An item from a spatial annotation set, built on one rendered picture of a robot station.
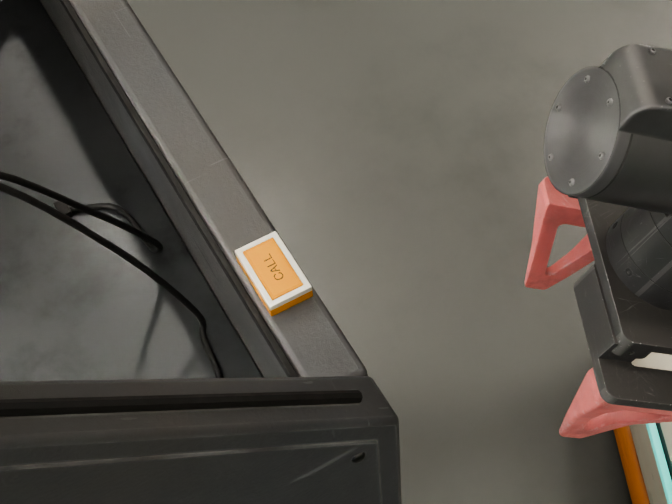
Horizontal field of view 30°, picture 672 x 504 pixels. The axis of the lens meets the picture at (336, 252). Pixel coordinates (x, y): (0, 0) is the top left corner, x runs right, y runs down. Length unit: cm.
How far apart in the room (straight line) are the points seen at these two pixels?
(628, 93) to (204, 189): 39
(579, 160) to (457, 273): 138
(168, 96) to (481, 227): 113
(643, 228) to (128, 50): 46
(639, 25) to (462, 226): 53
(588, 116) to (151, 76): 44
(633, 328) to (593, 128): 12
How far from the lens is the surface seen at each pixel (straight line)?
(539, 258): 72
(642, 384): 64
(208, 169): 86
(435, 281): 192
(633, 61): 54
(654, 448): 153
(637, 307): 64
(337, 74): 218
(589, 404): 64
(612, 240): 64
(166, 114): 90
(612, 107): 54
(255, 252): 80
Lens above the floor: 162
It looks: 56 degrees down
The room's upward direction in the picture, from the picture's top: 6 degrees counter-clockwise
